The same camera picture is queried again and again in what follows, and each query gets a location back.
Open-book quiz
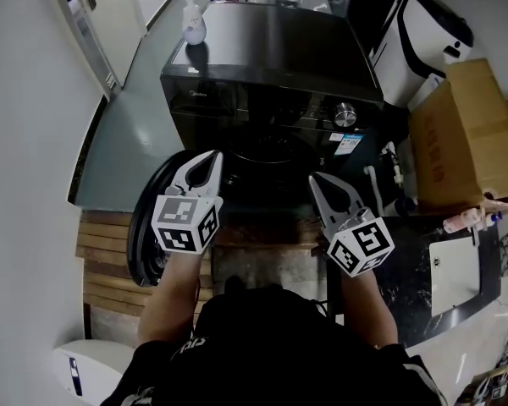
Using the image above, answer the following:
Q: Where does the white pump soap bottle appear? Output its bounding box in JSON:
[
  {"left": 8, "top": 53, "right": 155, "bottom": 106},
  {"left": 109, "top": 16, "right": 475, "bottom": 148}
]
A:
[{"left": 180, "top": 0, "right": 207, "bottom": 46}]

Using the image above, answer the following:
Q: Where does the white black appliance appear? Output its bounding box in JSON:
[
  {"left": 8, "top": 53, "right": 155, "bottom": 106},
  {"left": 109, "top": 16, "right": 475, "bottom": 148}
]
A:
[{"left": 366, "top": 0, "right": 478, "bottom": 109}]

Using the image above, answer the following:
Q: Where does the white appliance with blue panel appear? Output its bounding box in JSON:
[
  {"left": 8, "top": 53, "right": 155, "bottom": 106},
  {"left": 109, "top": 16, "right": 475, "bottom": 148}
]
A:
[{"left": 52, "top": 338, "right": 137, "bottom": 406}]

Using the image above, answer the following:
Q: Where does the white drain hose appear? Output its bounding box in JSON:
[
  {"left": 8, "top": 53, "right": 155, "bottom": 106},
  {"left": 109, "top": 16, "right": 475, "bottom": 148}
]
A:
[{"left": 362, "top": 165, "right": 386, "bottom": 217}]

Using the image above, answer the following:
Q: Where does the wooden slatted pallet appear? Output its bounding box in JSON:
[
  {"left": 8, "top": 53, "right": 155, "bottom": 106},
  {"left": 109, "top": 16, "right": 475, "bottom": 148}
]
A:
[{"left": 75, "top": 220, "right": 215, "bottom": 319}]

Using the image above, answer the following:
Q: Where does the large cardboard box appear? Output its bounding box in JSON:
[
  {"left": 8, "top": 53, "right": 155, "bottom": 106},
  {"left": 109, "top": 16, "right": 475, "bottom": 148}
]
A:
[{"left": 407, "top": 57, "right": 508, "bottom": 211}]

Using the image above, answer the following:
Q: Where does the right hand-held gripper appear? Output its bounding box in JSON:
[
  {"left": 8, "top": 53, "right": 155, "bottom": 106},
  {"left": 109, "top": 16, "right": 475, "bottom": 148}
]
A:
[{"left": 307, "top": 172, "right": 395, "bottom": 278}]

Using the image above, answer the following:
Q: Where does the black washing machine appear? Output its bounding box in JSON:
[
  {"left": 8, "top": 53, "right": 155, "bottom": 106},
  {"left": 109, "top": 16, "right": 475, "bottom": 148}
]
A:
[{"left": 159, "top": 0, "right": 385, "bottom": 211}]

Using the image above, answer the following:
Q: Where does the pink bottle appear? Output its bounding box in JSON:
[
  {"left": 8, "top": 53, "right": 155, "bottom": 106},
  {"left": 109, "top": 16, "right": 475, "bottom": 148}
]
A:
[{"left": 443, "top": 208, "right": 483, "bottom": 234}]

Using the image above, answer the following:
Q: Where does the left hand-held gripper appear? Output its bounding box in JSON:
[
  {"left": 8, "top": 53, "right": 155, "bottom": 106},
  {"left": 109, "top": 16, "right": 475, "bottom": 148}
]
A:
[{"left": 151, "top": 150, "right": 224, "bottom": 255}]

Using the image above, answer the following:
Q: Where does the white rectangular board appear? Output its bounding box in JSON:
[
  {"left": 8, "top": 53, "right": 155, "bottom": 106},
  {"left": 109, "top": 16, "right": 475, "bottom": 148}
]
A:
[{"left": 428, "top": 235, "right": 482, "bottom": 317}]

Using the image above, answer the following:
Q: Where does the person's right forearm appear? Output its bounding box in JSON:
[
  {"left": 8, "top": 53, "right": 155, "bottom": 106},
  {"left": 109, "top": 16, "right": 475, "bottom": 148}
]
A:
[{"left": 340, "top": 268, "right": 400, "bottom": 348}]

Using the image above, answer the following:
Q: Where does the white door with handle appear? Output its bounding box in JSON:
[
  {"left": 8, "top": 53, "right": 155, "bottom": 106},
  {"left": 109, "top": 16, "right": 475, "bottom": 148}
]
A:
[{"left": 48, "top": 0, "right": 147, "bottom": 91}]

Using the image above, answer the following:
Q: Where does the dark wooden step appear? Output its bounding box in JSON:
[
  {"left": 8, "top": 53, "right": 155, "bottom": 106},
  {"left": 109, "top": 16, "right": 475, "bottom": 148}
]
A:
[{"left": 213, "top": 216, "right": 327, "bottom": 251}]

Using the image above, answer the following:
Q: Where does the white water valve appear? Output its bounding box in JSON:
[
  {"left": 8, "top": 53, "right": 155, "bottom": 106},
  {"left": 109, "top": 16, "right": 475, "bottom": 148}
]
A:
[{"left": 380, "top": 140, "right": 406, "bottom": 185}]

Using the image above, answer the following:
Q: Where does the person's black shirt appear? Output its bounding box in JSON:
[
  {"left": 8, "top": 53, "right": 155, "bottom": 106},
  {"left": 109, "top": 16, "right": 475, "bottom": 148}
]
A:
[{"left": 101, "top": 283, "right": 448, "bottom": 406}]

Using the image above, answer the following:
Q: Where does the person's left forearm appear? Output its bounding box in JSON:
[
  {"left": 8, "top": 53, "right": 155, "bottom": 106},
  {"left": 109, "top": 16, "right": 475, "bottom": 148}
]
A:
[{"left": 137, "top": 250, "right": 204, "bottom": 346}]

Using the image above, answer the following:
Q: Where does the person's left shoe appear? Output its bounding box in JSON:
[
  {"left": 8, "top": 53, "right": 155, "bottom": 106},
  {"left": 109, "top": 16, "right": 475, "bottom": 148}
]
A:
[{"left": 224, "top": 275, "right": 246, "bottom": 295}]

